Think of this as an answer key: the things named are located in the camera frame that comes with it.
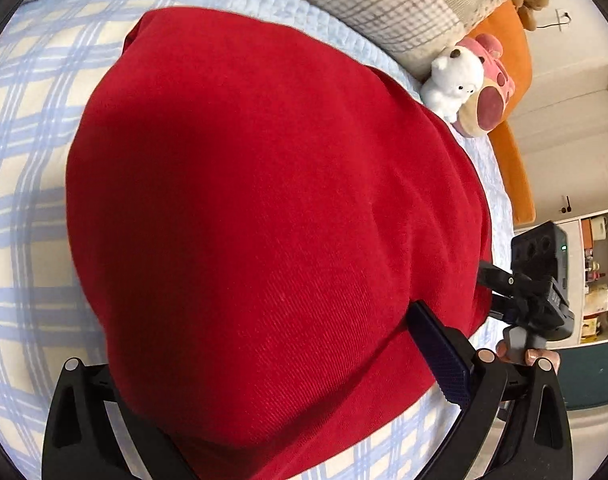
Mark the white plush bear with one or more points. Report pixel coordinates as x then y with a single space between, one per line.
451 80

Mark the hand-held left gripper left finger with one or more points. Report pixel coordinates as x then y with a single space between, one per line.
103 387

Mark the pink plush toy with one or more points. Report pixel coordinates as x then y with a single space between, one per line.
489 105

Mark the person's right hand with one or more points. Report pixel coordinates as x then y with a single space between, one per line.
531 356

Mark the red coat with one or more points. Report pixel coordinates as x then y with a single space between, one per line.
259 210

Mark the white wall socket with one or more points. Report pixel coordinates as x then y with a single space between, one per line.
563 14

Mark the teal cabinet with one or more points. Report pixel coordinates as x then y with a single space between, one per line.
594 375

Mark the grey plaid pillow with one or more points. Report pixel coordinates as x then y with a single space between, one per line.
384 5

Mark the blue plaid blanket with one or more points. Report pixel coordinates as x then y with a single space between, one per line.
29 160

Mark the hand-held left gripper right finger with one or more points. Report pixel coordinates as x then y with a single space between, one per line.
439 355

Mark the orange headboard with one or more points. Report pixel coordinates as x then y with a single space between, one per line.
514 170

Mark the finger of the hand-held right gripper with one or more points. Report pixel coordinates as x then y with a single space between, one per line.
505 311
499 280

